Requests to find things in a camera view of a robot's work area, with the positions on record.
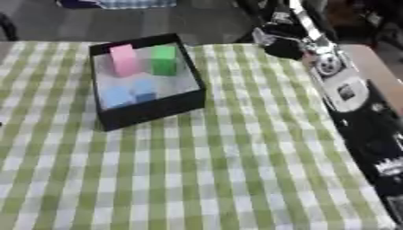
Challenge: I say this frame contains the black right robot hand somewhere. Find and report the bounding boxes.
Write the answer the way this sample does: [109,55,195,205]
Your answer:
[252,12,318,60]

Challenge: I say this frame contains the black box white inside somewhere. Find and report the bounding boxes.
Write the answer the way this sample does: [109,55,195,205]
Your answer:
[88,32,208,132]

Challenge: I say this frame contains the pink block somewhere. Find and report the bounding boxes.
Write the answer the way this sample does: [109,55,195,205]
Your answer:
[107,43,142,78]

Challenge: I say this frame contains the green block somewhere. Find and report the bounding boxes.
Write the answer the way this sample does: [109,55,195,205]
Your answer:
[149,45,180,76]

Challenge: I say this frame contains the light blue block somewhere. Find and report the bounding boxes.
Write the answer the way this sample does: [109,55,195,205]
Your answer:
[101,86,138,108]

